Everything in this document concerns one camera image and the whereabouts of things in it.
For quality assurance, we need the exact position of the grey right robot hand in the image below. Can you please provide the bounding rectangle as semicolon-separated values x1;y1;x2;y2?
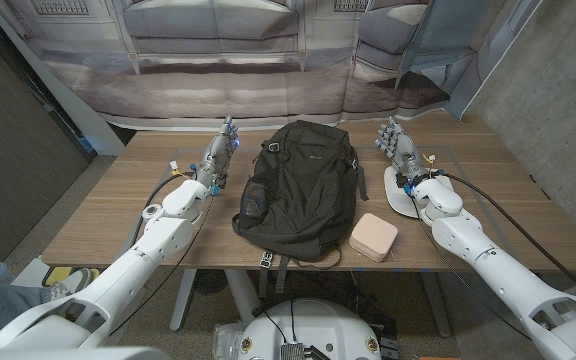
375;116;437;191

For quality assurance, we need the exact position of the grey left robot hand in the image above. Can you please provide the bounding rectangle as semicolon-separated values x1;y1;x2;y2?
195;115;241;197

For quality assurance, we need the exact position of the black backpack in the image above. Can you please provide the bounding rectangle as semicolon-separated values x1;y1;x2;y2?
231;119;370;296

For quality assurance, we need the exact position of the white paper plate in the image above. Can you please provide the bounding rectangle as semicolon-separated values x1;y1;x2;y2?
383;164;457;220

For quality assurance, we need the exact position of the printed room backdrop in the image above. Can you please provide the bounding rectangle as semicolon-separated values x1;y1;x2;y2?
0;0;544;132

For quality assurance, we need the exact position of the round black floor fan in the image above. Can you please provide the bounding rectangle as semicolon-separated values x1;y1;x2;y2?
192;269;229;295

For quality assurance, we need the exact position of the white table leg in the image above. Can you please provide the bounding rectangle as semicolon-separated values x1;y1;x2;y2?
224;268;262;326
169;268;199;332

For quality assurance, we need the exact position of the grey table leg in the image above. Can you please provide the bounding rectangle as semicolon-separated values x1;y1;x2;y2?
420;272;453;339

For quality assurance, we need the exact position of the clear plastic bag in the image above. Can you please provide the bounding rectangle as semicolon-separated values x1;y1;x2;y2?
211;322;247;360

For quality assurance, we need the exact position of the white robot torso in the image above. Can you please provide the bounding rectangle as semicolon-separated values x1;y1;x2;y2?
237;298;383;360

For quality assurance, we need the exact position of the yellow black floor item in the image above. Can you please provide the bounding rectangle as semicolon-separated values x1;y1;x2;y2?
42;266;102;289

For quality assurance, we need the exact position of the dark wooden door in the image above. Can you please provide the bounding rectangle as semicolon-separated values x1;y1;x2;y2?
0;4;92;261

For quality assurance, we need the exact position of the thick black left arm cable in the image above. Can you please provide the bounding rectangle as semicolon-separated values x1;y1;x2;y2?
130;171;197;249

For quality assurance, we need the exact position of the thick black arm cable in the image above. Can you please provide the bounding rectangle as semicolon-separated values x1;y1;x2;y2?
130;171;197;249
437;171;576;305

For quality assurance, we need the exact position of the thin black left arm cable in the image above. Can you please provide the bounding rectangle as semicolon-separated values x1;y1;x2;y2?
109;193;217;337

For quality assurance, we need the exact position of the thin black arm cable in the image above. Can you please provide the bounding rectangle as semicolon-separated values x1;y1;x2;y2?
109;193;217;337
407;192;533;342

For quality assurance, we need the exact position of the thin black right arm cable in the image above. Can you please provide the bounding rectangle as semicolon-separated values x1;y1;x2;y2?
407;192;533;342

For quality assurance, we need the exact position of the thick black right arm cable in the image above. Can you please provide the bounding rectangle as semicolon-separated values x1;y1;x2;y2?
437;171;576;305

